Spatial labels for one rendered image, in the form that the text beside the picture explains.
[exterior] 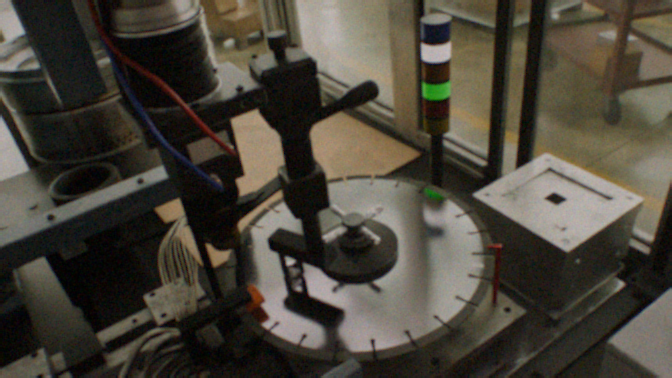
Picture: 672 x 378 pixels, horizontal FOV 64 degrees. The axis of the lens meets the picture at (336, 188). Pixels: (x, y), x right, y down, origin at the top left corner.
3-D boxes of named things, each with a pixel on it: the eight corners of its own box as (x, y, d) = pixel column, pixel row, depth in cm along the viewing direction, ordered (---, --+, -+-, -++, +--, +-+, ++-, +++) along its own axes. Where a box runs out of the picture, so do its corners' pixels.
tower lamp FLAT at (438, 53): (437, 50, 87) (436, 31, 85) (456, 57, 83) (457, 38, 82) (415, 58, 85) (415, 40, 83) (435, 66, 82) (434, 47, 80)
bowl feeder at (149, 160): (162, 136, 148) (116, 6, 128) (204, 184, 126) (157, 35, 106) (46, 180, 136) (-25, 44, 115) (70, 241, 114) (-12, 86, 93)
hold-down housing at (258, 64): (322, 189, 63) (295, 19, 51) (339, 211, 59) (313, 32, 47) (278, 206, 61) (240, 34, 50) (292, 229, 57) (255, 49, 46)
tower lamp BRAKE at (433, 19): (436, 30, 85) (436, 11, 83) (457, 37, 82) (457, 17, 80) (415, 38, 83) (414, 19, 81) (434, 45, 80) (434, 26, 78)
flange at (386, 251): (299, 259, 72) (296, 245, 70) (348, 214, 78) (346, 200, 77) (367, 292, 66) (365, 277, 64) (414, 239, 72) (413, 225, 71)
